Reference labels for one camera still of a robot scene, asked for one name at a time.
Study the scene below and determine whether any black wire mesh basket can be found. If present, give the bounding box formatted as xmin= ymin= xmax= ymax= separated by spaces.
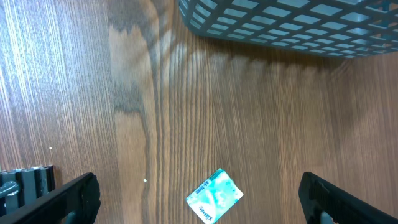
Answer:
xmin=178 ymin=0 xmax=397 ymax=58

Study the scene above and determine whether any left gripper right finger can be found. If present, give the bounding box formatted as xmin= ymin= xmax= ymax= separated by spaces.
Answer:
xmin=298 ymin=172 xmax=397 ymax=224

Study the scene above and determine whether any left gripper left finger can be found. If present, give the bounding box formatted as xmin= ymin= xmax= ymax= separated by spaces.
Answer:
xmin=1 ymin=172 xmax=101 ymax=224

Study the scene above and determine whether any teal tissue pack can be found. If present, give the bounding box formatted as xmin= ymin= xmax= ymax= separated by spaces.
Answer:
xmin=186 ymin=169 xmax=244 ymax=224

